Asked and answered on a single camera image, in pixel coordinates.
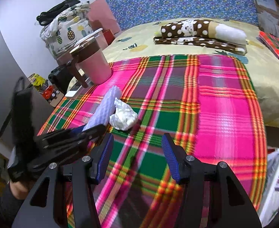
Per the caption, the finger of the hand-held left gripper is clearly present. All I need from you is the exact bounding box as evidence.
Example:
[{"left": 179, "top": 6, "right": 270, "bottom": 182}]
[
  {"left": 68, "top": 125, "right": 86, "bottom": 135},
  {"left": 36, "top": 123, "right": 107, "bottom": 148}
]

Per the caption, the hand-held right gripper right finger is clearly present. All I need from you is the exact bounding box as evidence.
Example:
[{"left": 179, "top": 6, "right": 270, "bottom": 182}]
[{"left": 161, "top": 133, "right": 261, "bottom": 228}]

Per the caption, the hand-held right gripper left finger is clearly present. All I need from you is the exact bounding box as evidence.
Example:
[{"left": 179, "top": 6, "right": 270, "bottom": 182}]
[{"left": 11, "top": 133, "right": 115, "bottom": 228}]

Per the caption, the white foam net sleeve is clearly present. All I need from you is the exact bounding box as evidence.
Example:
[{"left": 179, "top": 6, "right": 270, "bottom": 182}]
[{"left": 82, "top": 87, "right": 122, "bottom": 132}]

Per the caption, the white tissue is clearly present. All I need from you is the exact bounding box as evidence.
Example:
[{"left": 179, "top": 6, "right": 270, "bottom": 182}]
[{"left": 109, "top": 97, "right": 138, "bottom": 131}]

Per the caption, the white trash bin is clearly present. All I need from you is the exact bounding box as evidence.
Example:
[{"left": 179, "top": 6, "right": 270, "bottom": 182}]
[{"left": 258, "top": 138, "right": 279, "bottom": 228}]

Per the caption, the person's left forearm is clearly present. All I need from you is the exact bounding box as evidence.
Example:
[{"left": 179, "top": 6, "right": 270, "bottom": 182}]
[{"left": 9, "top": 180, "right": 35, "bottom": 219}]

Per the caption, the box of colourful items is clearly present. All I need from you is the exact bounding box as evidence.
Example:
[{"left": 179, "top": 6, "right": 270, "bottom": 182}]
[{"left": 28, "top": 74, "right": 66, "bottom": 106}]

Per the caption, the white phone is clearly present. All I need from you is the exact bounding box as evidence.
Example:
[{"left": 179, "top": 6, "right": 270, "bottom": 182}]
[{"left": 65, "top": 81, "right": 96, "bottom": 98}]

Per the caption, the silver refrigerator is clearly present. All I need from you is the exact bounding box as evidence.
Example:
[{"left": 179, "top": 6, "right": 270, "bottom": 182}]
[{"left": 0, "top": 14, "right": 54, "bottom": 138}]

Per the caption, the pink plaid tablecloth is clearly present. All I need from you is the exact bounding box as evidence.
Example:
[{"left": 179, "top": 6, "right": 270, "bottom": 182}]
[{"left": 37, "top": 54, "right": 268, "bottom": 228}]

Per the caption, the black suitcase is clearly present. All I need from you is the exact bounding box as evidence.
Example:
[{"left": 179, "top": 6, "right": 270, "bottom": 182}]
[{"left": 48, "top": 64, "right": 83, "bottom": 94}]

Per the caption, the pink mug with brown lid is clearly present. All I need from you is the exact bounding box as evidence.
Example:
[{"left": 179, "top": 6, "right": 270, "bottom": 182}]
[{"left": 67, "top": 35, "right": 112, "bottom": 88}]

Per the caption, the white plastic bag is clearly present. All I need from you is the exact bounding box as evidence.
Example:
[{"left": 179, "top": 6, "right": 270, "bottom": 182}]
[{"left": 40, "top": 18, "right": 60, "bottom": 41}]

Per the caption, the pineapple print storage bag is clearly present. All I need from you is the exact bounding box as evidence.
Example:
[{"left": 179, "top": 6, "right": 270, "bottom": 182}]
[{"left": 41, "top": 2, "right": 93, "bottom": 57}]

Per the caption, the black bag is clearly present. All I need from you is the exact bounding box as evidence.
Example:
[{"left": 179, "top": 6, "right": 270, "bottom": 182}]
[{"left": 36, "top": 0, "right": 79, "bottom": 25}]

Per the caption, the yellow pineapple print bedsheet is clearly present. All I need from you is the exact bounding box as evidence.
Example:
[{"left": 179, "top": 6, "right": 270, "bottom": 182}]
[{"left": 101, "top": 17, "right": 279, "bottom": 130}]

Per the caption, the folded brown polka-dot blanket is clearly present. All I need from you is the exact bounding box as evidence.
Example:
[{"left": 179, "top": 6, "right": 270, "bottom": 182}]
[{"left": 153, "top": 37, "right": 247, "bottom": 54}]

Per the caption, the rolled brown polka-dot blanket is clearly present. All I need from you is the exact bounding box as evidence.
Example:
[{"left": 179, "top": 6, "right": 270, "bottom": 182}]
[{"left": 160, "top": 18, "right": 247, "bottom": 44}]

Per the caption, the folded red plaid cloth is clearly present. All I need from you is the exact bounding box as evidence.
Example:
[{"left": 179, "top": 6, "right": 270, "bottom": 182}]
[{"left": 258, "top": 31, "right": 279, "bottom": 68}]

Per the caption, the blue floral headboard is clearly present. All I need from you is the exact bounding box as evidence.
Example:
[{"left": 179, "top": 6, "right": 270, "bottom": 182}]
[{"left": 95, "top": 0, "right": 260, "bottom": 31}]

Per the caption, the printed cardboard box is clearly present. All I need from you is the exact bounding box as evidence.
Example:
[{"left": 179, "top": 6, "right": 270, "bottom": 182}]
[{"left": 247, "top": 0, "right": 279, "bottom": 40}]

